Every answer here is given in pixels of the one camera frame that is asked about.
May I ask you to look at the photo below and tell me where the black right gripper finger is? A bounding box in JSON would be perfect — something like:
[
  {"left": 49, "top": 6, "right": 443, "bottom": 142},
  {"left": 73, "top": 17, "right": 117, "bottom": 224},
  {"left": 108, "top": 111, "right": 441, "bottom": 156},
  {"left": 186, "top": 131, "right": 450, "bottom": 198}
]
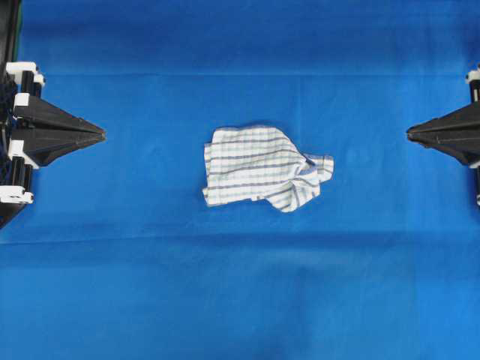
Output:
[
  {"left": 406, "top": 102, "right": 479, "bottom": 139},
  {"left": 407, "top": 135, "right": 479, "bottom": 169}
]

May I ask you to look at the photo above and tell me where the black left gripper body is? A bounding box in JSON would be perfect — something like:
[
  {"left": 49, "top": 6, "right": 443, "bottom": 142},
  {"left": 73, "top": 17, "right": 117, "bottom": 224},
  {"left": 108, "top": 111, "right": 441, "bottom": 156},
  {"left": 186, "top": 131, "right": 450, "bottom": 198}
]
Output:
[{"left": 1, "top": 61, "right": 45, "bottom": 205}]

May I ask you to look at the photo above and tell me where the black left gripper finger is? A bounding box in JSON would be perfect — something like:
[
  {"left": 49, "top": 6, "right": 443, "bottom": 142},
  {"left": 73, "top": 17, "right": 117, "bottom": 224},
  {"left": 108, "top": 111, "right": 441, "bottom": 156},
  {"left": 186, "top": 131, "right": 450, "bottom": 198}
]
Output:
[
  {"left": 13, "top": 129, "right": 106, "bottom": 169},
  {"left": 13, "top": 93, "right": 105, "bottom": 135}
]

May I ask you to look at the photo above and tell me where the blue table cloth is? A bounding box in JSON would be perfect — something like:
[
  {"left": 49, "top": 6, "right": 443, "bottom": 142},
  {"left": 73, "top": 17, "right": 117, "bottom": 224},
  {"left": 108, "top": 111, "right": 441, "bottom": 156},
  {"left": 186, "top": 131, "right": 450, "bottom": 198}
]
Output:
[{"left": 1, "top": 1, "right": 479, "bottom": 359}]

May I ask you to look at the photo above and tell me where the black frame post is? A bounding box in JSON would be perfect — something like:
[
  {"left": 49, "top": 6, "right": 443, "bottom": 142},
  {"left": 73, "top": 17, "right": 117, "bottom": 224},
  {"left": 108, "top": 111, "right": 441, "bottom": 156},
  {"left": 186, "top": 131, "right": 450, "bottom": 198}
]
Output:
[{"left": 0, "top": 0, "right": 23, "bottom": 81}]

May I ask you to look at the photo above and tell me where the white blue striped towel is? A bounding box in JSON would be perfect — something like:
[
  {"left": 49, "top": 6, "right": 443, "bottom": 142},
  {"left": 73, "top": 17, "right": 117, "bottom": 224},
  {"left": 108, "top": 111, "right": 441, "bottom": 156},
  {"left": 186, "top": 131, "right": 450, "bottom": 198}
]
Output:
[{"left": 202, "top": 125, "right": 335, "bottom": 213}]

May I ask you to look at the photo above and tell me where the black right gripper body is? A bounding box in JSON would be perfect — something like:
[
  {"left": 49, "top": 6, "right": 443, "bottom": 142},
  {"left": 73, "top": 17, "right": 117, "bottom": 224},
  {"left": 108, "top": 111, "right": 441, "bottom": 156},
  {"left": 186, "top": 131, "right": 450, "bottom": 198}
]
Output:
[{"left": 464, "top": 63, "right": 480, "bottom": 206}]

